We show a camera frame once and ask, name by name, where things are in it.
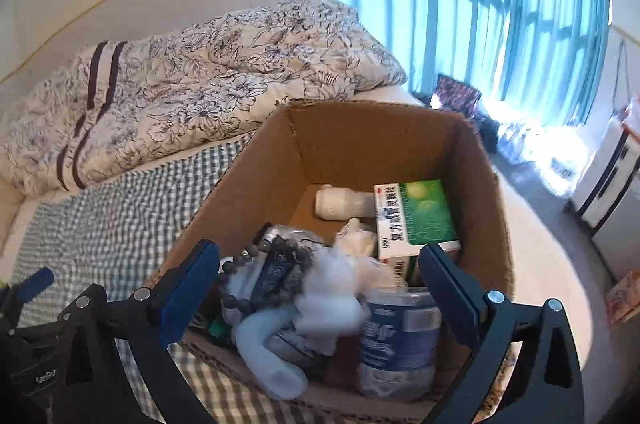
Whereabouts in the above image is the checkered cloth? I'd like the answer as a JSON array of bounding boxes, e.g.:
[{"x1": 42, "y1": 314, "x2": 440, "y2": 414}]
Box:
[{"x1": 10, "y1": 131, "x2": 441, "y2": 424}]

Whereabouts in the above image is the cardboard box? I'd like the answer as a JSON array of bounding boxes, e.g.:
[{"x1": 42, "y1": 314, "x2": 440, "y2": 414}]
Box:
[{"x1": 145, "y1": 98, "x2": 516, "y2": 422}]

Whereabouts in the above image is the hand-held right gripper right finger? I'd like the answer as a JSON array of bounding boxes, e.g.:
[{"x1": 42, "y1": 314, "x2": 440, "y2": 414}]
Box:
[{"x1": 417, "y1": 243, "x2": 586, "y2": 424}]

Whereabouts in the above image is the grey bead bracelet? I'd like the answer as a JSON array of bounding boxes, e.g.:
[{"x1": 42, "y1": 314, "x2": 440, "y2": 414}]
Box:
[{"x1": 216, "y1": 236, "x2": 316, "y2": 309}]

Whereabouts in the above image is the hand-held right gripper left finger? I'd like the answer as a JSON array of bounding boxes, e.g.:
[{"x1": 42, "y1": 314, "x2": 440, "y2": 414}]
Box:
[{"x1": 50, "y1": 240, "x2": 221, "y2": 424}]

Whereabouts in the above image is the blue curtain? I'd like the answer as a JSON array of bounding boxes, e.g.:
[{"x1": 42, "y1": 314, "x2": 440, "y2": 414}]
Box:
[{"x1": 307, "y1": 0, "x2": 613, "y2": 129}]

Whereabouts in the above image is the pink packet on floor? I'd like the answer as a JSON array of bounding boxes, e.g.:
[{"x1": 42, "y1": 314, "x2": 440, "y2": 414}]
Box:
[{"x1": 605, "y1": 269, "x2": 640, "y2": 325}]

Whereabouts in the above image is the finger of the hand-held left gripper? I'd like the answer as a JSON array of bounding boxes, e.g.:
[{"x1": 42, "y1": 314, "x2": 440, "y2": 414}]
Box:
[{"x1": 10, "y1": 267, "x2": 55, "y2": 305}]

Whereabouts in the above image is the green medicine box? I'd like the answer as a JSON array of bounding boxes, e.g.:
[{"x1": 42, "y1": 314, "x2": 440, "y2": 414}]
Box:
[{"x1": 374, "y1": 180, "x2": 462, "y2": 285}]

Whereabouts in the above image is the white appliance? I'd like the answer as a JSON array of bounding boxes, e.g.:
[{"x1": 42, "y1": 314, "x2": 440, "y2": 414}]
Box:
[{"x1": 567, "y1": 114, "x2": 640, "y2": 235}]

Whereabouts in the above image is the blue tissue pack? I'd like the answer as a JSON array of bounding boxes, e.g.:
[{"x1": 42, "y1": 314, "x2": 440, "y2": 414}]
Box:
[{"x1": 247, "y1": 249, "x2": 301, "y2": 305}]

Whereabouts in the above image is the clear water bottle blue label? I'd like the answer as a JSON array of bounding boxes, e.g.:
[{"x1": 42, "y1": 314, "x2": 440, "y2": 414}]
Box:
[{"x1": 356, "y1": 286, "x2": 443, "y2": 402}]

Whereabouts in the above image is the floral duvet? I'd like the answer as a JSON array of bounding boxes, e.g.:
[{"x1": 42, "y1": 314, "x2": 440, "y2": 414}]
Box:
[{"x1": 0, "y1": 0, "x2": 408, "y2": 197}]

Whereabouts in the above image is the small white bottle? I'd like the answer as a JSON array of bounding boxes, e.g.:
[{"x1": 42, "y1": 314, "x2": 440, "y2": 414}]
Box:
[{"x1": 314, "y1": 185, "x2": 377, "y2": 221}]

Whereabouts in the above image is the dark bag by window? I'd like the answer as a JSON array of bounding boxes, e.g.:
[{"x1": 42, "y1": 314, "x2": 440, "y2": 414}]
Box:
[{"x1": 432, "y1": 74, "x2": 483, "y2": 112}]

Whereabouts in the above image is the hanging black cable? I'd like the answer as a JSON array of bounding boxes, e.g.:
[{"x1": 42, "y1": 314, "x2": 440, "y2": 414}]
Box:
[{"x1": 611, "y1": 41, "x2": 632, "y2": 115}]

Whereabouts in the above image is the white tissue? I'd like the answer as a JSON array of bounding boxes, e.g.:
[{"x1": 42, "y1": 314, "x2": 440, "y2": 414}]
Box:
[
  {"x1": 334, "y1": 218, "x2": 380, "y2": 261},
  {"x1": 295, "y1": 249, "x2": 368, "y2": 340}
]

